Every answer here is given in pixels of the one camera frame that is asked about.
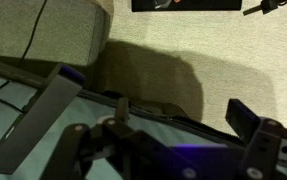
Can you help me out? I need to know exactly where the grey fabric sofa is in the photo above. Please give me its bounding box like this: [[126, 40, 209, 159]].
[[0, 0, 115, 68]]

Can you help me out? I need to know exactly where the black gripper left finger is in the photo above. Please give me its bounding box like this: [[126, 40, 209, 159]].
[[41, 97, 201, 180]]

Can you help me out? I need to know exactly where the black flat rectangular panel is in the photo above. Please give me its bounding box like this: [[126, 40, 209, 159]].
[[131, 0, 243, 13]]

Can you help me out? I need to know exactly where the thin black camera cable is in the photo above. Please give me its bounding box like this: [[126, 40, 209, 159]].
[[0, 0, 49, 114]]

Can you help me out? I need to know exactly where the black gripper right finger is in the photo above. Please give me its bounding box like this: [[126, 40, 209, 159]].
[[225, 98, 283, 180]]

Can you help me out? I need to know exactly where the black tripod stand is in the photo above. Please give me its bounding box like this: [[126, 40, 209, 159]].
[[242, 0, 287, 16]]

